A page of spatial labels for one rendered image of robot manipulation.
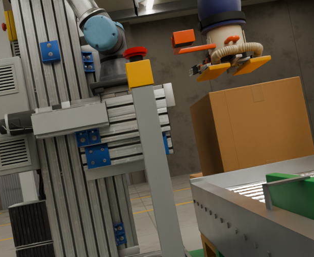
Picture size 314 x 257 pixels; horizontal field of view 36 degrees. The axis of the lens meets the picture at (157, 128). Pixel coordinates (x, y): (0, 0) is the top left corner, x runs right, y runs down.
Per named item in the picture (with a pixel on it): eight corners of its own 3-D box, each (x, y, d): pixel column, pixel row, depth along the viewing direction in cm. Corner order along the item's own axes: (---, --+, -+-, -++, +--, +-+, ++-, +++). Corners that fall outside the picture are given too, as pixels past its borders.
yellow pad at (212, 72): (231, 66, 215) (229, 55, 215) (209, 70, 214) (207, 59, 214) (215, 78, 249) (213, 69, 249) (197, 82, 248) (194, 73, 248)
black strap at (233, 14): (251, 16, 223) (250, 7, 223) (203, 24, 221) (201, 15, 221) (239, 28, 245) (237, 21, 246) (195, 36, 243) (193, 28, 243)
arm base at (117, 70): (99, 83, 181) (94, 57, 182) (100, 88, 196) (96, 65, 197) (138, 76, 183) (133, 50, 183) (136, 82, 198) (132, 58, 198)
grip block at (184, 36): (195, 40, 197) (193, 28, 197) (175, 44, 196) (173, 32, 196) (192, 45, 205) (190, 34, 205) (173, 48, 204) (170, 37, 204)
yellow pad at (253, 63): (271, 59, 216) (269, 48, 217) (250, 62, 216) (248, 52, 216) (251, 72, 250) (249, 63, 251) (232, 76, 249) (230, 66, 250)
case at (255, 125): (318, 168, 202) (299, 76, 204) (227, 186, 199) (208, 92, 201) (274, 165, 262) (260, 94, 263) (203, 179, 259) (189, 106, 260)
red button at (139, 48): (149, 58, 131) (147, 44, 132) (124, 62, 131) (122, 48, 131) (148, 63, 138) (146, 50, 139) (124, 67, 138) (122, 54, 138)
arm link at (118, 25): (131, 57, 195) (125, 25, 196) (125, 51, 182) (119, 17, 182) (103, 63, 197) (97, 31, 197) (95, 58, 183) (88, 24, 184)
